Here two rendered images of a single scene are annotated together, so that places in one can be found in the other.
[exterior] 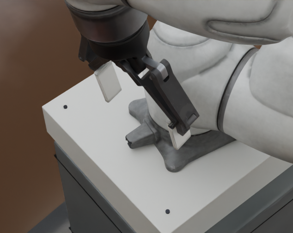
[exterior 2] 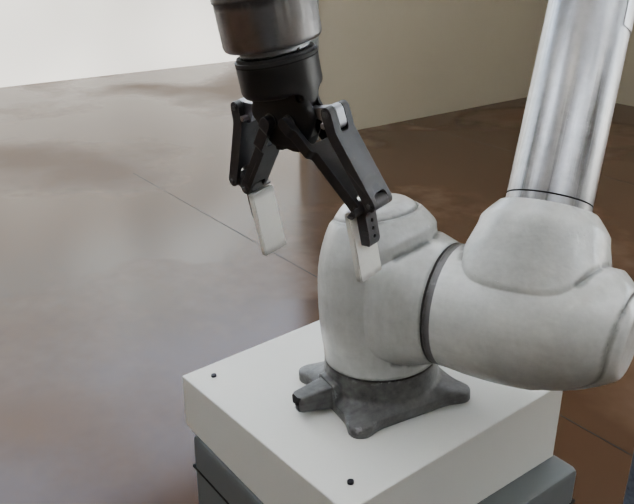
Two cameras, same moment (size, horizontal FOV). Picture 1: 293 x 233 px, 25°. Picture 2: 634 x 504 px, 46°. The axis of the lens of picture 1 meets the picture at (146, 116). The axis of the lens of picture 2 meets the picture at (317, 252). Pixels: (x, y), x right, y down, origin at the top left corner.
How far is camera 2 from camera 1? 48 cm
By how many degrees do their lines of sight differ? 30
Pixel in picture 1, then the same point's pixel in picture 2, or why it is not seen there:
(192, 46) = (382, 222)
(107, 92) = (266, 236)
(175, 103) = (357, 165)
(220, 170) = (428, 436)
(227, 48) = (429, 232)
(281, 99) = (508, 270)
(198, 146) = (396, 403)
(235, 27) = not seen: outside the picture
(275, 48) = (493, 211)
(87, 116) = (242, 384)
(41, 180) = not seen: outside the picture
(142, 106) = (318, 367)
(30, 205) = not seen: outside the picture
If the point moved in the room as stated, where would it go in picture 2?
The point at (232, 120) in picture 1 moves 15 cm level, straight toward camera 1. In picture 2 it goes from (441, 320) to (426, 393)
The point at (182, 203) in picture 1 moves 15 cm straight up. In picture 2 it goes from (373, 473) to (377, 363)
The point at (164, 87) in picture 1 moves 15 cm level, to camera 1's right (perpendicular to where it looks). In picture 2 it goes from (341, 136) to (518, 138)
